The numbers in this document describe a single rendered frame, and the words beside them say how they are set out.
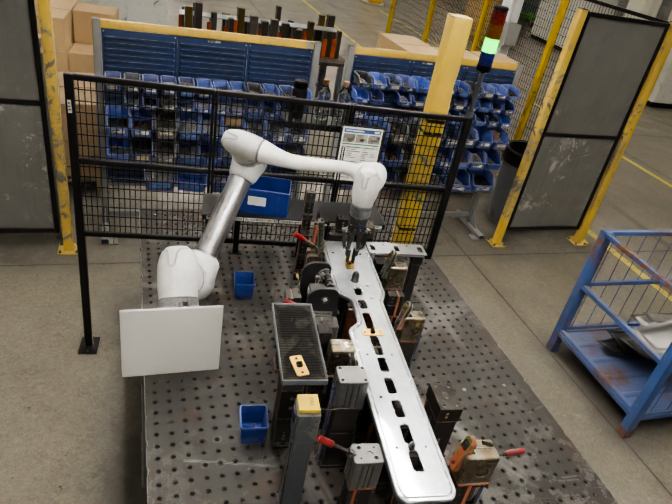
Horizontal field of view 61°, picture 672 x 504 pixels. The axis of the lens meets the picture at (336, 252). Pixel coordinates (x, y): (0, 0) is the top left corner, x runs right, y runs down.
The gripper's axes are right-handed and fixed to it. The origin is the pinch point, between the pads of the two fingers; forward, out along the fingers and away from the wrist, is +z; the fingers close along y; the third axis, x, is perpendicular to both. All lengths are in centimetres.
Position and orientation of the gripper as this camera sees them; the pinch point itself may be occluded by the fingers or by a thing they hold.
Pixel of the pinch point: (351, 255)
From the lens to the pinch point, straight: 253.0
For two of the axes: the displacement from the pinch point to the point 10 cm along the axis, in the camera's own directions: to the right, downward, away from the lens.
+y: -9.7, -0.5, -2.3
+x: 1.7, 5.4, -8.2
